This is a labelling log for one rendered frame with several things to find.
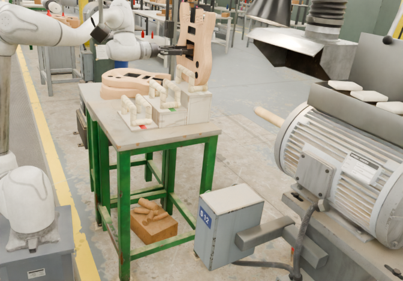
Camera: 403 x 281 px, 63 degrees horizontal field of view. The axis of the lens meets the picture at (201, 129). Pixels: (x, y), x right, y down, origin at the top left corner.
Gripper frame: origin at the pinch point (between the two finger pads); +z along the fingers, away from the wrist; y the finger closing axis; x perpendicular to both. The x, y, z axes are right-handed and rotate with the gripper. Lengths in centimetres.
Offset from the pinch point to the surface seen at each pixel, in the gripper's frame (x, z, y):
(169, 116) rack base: -31.3, -13.1, 14.2
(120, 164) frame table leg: -49, -42, 26
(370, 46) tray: 23, 3, 105
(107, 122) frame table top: -38, -42, -2
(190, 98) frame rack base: -22.6, -1.6, 14.2
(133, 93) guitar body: -34, -18, -33
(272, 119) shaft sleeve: -5, -7, 84
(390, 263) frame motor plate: -19, -11, 135
